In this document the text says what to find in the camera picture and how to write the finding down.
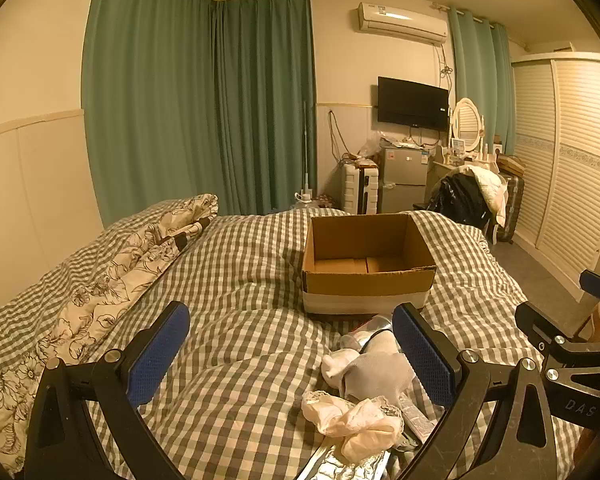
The cream dressing table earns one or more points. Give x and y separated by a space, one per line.
442 162

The silver foil packet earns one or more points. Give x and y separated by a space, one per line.
330 470

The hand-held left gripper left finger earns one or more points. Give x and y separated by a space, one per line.
157 355

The oval vanity mirror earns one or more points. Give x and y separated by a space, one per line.
466 122

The white air conditioner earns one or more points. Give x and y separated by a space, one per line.
402 22

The white mop pole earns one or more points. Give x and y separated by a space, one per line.
305 150

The black jacket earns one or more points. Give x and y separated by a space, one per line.
457 200

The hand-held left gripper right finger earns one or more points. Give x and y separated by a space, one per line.
422 355

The clear plastic bag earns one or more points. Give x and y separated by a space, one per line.
375 142

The floral quilt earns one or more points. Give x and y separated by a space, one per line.
105 285

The brown patterned bag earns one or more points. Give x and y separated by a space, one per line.
327 202

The white sock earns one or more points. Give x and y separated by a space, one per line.
337 367

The grey cloth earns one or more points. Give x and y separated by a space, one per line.
380 372

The green curtain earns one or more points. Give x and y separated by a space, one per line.
480 70
150 100
265 110

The brown box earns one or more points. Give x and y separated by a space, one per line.
510 162

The white louvred wardrobe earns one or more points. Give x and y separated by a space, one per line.
570 160

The grey packet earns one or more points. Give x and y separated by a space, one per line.
417 420

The cardboard box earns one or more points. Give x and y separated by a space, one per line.
370 287

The dark hard suitcase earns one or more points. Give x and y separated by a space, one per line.
511 205

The grey checked duvet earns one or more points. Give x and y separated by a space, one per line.
250 290

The silver small fridge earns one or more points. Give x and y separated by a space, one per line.
402 180

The white suitcase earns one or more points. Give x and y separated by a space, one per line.
360 187

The pink lace cloth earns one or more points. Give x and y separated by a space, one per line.
350 425

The white padded jacket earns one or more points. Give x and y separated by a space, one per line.
492 187

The black wall television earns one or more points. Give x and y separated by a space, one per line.
412 102

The large water bottle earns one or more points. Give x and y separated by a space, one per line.
306 201

